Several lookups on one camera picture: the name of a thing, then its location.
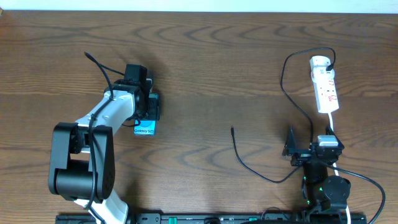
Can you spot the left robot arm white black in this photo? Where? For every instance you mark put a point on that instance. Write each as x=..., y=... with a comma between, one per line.
x=82, y=163

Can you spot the white usb charger plug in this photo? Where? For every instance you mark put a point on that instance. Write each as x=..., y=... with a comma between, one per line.
x=321, y=74

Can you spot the blue Galaxy smartphone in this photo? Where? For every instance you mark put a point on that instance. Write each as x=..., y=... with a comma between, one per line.
x=145, y=128

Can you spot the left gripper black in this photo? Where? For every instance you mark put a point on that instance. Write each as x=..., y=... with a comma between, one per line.
x=154, y=107

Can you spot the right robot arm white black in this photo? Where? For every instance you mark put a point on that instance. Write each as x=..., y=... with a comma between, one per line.
x=326, y=194

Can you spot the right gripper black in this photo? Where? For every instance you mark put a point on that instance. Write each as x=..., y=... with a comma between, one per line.
x=290, y=148

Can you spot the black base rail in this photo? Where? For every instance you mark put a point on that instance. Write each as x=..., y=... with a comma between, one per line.
x=269, y=217

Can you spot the white power strip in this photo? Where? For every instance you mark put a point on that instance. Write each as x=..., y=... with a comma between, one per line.
x=325, y=92

